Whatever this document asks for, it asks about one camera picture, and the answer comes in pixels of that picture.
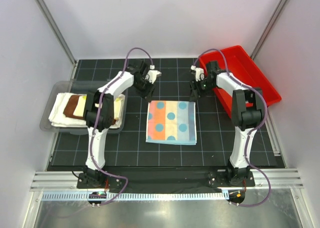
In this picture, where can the large white towel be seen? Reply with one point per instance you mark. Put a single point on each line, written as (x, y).
(56, 115)

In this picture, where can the left aluminium frame post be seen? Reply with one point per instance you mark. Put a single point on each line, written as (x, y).
(55, 29)

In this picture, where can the right aluminium frame post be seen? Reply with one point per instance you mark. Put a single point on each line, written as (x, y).
(280, 7)

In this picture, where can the slotted metal rail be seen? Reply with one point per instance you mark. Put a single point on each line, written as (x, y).
(91, 196)

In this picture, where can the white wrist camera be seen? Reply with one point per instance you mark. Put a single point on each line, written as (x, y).
(152, 74)
(198, 73)

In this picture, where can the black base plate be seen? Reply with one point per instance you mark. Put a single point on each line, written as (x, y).
(165, 179)

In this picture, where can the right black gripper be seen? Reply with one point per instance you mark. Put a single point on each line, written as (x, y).
(195, 95)

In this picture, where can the patterned white cloth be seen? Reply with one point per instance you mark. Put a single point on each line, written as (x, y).
(171, 123)

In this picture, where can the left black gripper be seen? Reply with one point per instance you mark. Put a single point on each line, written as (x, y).
(147, 95)

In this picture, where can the yellow crocodile print towel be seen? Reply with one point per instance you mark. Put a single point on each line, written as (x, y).
(80, 107)

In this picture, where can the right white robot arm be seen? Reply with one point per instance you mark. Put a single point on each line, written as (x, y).
(248, 110)

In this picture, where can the red plastic bin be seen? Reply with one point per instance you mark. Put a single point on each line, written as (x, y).
(243, 68)

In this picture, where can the clear plastic tray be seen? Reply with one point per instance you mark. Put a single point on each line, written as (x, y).
(72, 86)

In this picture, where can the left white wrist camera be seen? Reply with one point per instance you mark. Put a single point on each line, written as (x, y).
(152, 74)

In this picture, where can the aluminium frame post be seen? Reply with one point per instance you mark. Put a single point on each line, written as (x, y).
(55, 29)
(280, 7)

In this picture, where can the brown towel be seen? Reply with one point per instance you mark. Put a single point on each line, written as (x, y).
(69, 110)

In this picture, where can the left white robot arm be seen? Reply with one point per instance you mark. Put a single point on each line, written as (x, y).
(99, 116)

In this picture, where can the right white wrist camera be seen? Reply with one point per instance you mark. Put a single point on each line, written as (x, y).
(198, 73)

